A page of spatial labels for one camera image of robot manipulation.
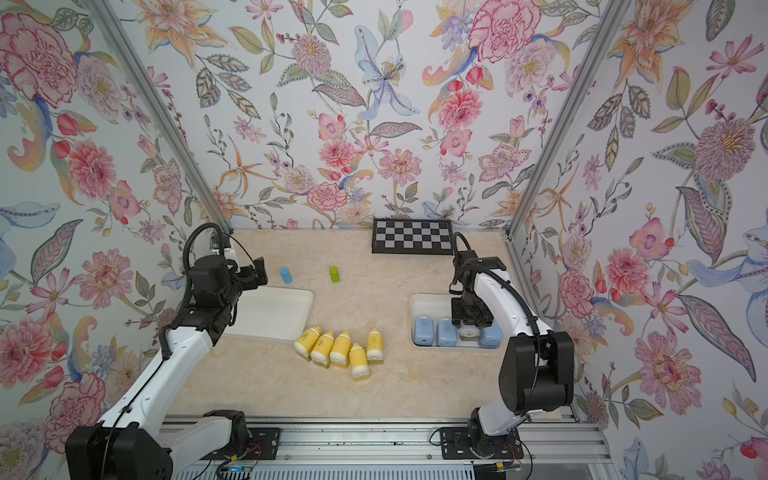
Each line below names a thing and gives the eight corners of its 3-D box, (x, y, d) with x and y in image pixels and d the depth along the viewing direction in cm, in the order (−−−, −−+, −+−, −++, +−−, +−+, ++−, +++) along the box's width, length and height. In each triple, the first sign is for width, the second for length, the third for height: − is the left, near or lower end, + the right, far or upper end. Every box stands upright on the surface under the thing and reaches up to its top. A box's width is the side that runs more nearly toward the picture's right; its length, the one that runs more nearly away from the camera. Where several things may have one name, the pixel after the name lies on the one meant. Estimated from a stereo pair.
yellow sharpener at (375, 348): (367, 368, 88) (366, 358, 82) (368, 340, 93) (367, 328, 87) (383, 368, 88) (383, 358, 82) (383, 340, 93) (383, 328, 87)
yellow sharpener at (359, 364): (353, 383, 85) (351, 374, 80) (349, 355, 90) (347, 345, 85) (370, 380, 86) (369, 371, 80) (365, 352, 91) (364, 341, 85)
